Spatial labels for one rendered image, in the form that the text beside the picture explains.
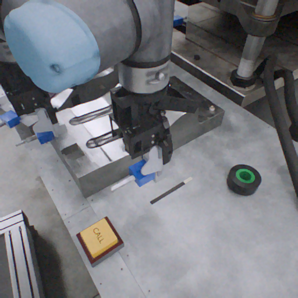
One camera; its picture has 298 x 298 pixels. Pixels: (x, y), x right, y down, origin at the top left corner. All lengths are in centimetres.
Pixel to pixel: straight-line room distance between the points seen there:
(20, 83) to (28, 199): 120
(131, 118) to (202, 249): 35
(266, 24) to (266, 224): 63
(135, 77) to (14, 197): 154
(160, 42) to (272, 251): 50
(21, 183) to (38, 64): 164
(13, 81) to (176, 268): 52
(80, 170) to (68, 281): 92
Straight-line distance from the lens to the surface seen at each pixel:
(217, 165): 75
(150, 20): 30
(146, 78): 34
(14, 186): 186
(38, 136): 71
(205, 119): 79
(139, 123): 41
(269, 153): 83
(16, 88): 63
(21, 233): 140
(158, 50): 33
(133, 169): 53
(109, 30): 26
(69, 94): 88
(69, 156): 69
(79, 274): 146
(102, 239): 57
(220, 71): 119
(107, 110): 79
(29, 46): 25
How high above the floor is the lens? 136
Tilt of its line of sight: 48 degrees down
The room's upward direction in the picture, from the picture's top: straight up
